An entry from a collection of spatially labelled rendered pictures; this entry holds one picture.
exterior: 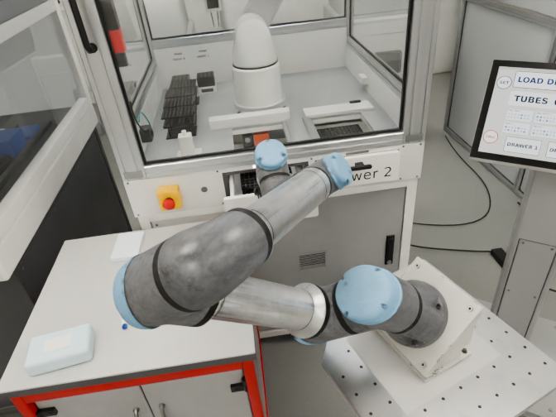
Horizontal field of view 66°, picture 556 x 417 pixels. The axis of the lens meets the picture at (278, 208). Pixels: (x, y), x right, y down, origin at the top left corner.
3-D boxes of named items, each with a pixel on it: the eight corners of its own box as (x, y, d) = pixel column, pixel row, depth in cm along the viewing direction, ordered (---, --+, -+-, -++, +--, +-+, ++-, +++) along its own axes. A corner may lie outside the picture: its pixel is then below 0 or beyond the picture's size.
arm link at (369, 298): (425, 327, 86) (390, 313, 77) (368, 340, 94) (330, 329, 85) (414, 270, 92) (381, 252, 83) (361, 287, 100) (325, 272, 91)
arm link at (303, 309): (374, 336, 93) (155, 306, 56) (319, 348, 102) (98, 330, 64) (363, 282, 99) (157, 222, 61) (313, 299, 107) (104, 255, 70)
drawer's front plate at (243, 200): (318, 216, 138) (317, 187, 132) (228, 228, 136) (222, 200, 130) (317, 213, 139) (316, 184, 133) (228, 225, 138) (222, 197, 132)
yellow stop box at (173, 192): (182, 209, 144) (177, 191, 140) (160, 213, 144) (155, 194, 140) (183, 201, 148) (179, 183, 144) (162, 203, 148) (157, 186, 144)
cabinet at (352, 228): (405, 325, 200) (424, 178, 154) (184, 360, 195) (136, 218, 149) (352, 210, 278) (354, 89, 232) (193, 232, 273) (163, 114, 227)
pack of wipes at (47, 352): (96, 332, 114) (90, 320, 111) (93, 361, 106) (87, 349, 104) (35, 347, 111) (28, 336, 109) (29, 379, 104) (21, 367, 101)
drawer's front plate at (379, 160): (398, 179, 152) (400, 151, 145) (317, 190, 150) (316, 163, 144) (396, 177, 153) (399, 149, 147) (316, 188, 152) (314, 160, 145)
